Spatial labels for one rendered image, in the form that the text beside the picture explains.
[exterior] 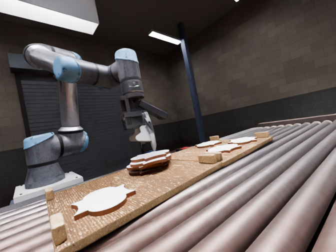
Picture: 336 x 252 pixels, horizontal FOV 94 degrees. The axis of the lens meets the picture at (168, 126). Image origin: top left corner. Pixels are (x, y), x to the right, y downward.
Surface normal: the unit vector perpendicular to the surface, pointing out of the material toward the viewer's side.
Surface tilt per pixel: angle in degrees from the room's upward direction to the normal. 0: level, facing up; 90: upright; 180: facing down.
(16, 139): 90
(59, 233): 86
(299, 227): 49
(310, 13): 90
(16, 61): 90
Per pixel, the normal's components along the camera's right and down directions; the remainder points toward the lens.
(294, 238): 0.30, -0.73
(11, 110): 0.66, -0.14
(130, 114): 0.40, -0.08
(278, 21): -0.72, 0.14
